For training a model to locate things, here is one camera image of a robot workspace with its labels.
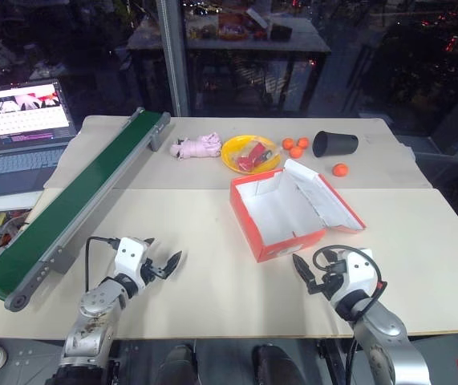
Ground black plastic cup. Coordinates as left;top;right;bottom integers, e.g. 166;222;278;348
311;130;360;159

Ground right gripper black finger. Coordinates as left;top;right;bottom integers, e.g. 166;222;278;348
291;253;317;287
312;245;339;269

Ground small black box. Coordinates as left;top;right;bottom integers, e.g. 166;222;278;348
270;24;293;42

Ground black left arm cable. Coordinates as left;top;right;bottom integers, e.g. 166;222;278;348
84;236;122;290

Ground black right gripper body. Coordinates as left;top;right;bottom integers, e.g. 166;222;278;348
306;261;349;301

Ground dark background table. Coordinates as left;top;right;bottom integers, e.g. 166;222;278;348
125;14;333;118

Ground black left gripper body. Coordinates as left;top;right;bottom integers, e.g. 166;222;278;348
139;258;170;288

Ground orange shoe box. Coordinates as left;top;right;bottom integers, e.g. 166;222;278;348
229;157;368;264

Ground red item in clear bag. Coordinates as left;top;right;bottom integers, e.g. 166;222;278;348
233;142;281;172

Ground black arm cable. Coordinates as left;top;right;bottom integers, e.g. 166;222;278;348
334;245;388;322
84;236;122;290

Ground open grey laptop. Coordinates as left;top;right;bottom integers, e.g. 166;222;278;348
0;78;79;200

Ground grey metal post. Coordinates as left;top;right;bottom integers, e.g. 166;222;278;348
156;0;192;118

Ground green conveyor belt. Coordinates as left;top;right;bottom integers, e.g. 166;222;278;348
0;107;172;312

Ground colourful snack packets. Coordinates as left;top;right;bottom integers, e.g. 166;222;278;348
217;13;250;42

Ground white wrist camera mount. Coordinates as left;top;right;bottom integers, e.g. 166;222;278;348
113;237;152;282
337;247;376;294

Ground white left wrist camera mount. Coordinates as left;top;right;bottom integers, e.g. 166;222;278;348
113;237;152;282

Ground yellow plastic bowl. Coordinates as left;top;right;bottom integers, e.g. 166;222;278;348
220;134;283;175

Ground dark rounded shape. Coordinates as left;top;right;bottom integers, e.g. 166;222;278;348
155;342;198;385
251;342;306;385

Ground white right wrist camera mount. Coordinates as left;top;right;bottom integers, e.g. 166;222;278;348
337;247;376;294

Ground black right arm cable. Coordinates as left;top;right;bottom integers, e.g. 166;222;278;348
334;245;388;322

